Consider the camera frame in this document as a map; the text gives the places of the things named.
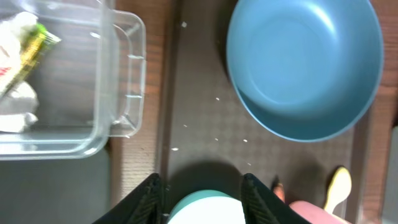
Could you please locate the white tissue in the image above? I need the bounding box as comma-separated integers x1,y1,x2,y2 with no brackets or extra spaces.
1,12,38,91
1,82,39,133

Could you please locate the light blue rice bowl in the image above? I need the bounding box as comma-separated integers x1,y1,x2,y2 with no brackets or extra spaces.
166,190,246,224

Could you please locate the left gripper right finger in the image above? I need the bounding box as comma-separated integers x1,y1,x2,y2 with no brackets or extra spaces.
241,173,310,224

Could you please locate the yellow plastic spoon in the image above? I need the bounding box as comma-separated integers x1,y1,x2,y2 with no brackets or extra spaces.
323,167,352,213

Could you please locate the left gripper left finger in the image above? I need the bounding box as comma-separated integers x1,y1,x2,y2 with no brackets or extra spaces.
93,173,162,224

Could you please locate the pink cup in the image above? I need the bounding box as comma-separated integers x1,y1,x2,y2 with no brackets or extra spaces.
289,200,351,224

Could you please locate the yellow green snack wrapper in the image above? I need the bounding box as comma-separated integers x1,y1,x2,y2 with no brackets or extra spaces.
1,23,61,96

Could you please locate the orange carrot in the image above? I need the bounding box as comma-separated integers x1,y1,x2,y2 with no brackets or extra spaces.
272,182,285,202

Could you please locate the crumpled white tissue in bin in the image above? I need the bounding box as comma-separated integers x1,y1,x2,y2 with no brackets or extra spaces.
1,82,39,133

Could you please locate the black bin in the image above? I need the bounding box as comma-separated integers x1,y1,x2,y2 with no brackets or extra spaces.
1,149,111,224

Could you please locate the dark blue bowl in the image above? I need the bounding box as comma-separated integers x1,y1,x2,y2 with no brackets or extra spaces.
226,0,384,142

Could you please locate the dark brown serving tray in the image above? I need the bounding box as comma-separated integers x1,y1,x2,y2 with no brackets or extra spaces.
157,0,369,223

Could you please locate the clear plastic bin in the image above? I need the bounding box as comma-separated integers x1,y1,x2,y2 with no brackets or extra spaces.
1,0,146,161

